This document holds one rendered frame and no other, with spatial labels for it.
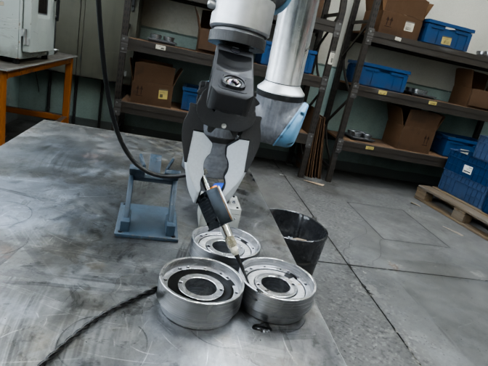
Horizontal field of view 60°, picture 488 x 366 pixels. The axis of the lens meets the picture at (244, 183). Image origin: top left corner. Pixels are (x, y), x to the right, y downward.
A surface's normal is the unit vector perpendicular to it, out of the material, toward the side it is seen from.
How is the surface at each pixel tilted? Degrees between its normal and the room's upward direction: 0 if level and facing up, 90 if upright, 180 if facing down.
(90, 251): 0
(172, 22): 90
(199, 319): 90
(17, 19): 90
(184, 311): 90
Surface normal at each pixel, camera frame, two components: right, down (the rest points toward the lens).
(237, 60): 0.26, -0.73
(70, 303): 0.20, -0.93
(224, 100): -0.01, 0.65
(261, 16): 0.56, 0.25
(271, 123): -0.25, 0.33
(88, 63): 0.14, 0.32
